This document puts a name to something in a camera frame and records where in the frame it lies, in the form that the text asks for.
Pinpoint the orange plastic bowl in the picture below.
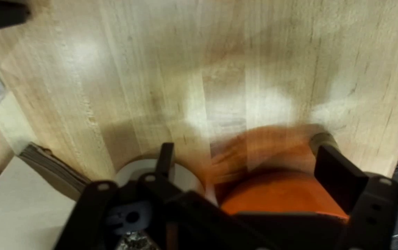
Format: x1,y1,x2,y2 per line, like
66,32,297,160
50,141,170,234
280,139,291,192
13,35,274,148
199,125,348,221

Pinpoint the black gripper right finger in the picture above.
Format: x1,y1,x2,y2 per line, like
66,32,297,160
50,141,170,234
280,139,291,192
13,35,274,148
315,145,369,214

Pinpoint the wooden cutting board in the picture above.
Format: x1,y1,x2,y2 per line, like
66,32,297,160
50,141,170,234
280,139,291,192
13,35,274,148
20,143,91,200

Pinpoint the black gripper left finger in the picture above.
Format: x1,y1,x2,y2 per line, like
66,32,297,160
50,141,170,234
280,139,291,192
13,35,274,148
156,143,176,178

